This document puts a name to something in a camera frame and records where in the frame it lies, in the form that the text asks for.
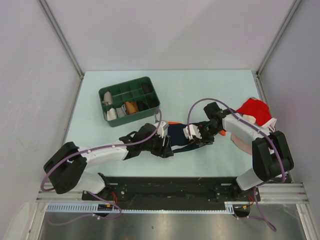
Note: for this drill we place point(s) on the slotted cable duct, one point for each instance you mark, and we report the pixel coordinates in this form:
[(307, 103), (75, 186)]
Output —
[(104, 208)]

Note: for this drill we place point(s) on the green compartment organizer tray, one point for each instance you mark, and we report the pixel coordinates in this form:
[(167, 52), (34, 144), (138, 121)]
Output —
[(127, 91)]

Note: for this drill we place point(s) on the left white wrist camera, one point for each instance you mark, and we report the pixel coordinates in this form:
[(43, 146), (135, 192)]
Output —
[(162, 130)]

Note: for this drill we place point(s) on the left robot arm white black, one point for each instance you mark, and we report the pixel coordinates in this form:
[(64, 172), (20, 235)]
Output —
[(67, 168)]

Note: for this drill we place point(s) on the black rolled cloth right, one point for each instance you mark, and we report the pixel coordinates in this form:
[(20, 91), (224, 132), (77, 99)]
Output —
[(152, 102)]

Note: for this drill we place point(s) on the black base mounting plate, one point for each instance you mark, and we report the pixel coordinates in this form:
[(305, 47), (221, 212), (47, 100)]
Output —
[(217, 189)]

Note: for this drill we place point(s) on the aluminium frame rail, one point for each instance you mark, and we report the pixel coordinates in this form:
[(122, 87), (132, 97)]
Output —
[(269, 193)]

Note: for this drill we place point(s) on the pink underwear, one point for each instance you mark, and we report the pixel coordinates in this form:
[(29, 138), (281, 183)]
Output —
[(245, 147)]

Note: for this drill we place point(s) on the navy orange underwear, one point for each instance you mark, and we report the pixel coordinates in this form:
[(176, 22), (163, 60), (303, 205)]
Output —
[(179, 143)]

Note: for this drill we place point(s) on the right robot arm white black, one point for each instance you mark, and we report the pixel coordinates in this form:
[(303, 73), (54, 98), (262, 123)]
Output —
[(271, 155)]

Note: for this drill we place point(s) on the black rolled cloth front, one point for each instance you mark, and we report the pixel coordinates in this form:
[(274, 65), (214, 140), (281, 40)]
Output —
[(142, 106)]

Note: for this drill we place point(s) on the white rolled cloth in tray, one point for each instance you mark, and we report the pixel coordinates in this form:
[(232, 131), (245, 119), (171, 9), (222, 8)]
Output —
[(111, 114)]

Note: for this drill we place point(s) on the beige rolled cloth in tray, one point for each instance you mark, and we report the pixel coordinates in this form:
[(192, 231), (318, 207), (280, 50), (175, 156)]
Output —
[(107, 98)]

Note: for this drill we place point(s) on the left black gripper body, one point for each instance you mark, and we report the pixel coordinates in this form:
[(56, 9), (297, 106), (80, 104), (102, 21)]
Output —
[(155, 146)]

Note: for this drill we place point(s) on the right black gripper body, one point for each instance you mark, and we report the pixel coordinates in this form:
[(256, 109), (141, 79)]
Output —
[(207, 133)]

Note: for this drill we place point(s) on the orange rolled cloth in tray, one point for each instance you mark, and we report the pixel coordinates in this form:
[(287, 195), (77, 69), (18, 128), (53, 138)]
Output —
[(131, 107)]

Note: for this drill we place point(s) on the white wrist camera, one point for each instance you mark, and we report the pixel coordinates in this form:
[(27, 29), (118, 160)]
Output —
[(192, 132), (162, 130)]

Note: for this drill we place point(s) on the grey rolled cloth in tray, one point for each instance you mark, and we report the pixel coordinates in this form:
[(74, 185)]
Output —
[(121, 111)]

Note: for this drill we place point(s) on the black rolled cloth back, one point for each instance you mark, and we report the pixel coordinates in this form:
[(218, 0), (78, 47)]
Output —
[(146, 88)]

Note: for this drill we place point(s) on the red white underwear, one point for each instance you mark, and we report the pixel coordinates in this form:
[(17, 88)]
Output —
[(258, 110)]

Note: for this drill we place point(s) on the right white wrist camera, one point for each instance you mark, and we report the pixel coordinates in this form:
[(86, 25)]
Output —
[(192, 132)]

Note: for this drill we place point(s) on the black rolled cloth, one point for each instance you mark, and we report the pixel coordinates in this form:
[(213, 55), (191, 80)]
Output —
[(142, 106), (152, 102), (146, 88)]

